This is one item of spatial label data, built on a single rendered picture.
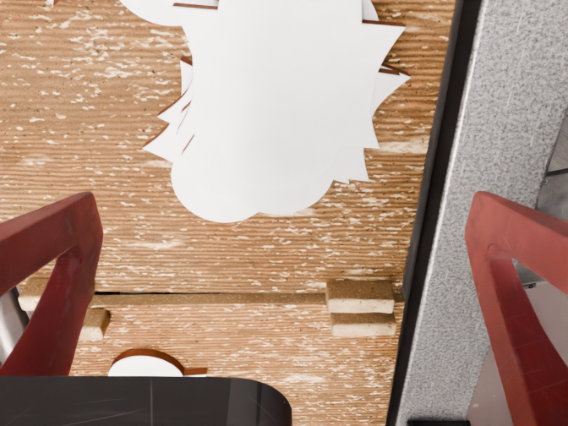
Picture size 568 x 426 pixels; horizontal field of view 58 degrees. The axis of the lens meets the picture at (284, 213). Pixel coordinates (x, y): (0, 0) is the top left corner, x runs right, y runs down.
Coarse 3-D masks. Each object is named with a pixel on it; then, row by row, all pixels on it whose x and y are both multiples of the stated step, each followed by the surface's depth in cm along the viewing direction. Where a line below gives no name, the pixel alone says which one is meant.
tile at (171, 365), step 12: (120, 360) 51; (132, 360) 51; (144, 360) 51; (156, 360) 51; (168, 360) 51; (120, 372) 52; (132, 372) 52; (144, 372) 52; (156, 372) 52; (168, 372) 52; (180, 372) 52; (192, 372) 53; (204, 372) 52
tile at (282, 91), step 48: (240, 0) 27; (288, 0) 27; (336, 0) 27; (192, 48) 28; (240, 48) 28; (288, 48) 28; (336, 48) 28; (384, 48) 29; (240, 96) 30; (288, 96) 30; (336, 96) 30; (240, 144) 32; (288, 144) 32; (336, 144) 32
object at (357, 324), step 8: (376, 312) 47; (392, 312) 47; (336, 320) 46; (344, 320) 46; (352, 320) 46; (360, 320) 46; (368, 320) 46; (376, 320) 46; (384, 320) 46; (392, 320) 46; (336, 328) 46; (344, 328) 46; (352, 328) 46; (360, 328) 46; (368, 328) 46; (376, 328) 46; (384, 328) 46; (392, 328) 46
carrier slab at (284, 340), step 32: (128, 320) 49; (160, 320) 49; (192, 320) 49; (224, 320) 49; (256, 320) 49; (288, 320) 49; (320, 320) 49; (96, 352) 52; (192, 352) 52; (224, 352) 52; (256, 352) 52; (288, 352) 52; (320, 352) 52; (352, 352) 52; (384, 352) 52; (288, 384) 55; (320, 384) 55; (352, 384) 55; (384, 384) 55; (320, 416) 58; (352, 416) 58; (384, 416) 58
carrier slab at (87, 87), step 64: (0, 0) 33; (64, 0) 33; (384, 0) 33; (448, 0) 33; (0, 64) 35; (64, 64) 35; (128, 64) 35; (0, 128) 38; (64, 128) 38; (128, 128) 38; (384, 128) 38; (0, 192) 41; (64, 192) 41; (128, 192) 41; (384, 192) 41; (128, 256) 45; (192, 256) 45; (256, 256) 45; (320, 256) 45; (384, 256) 45
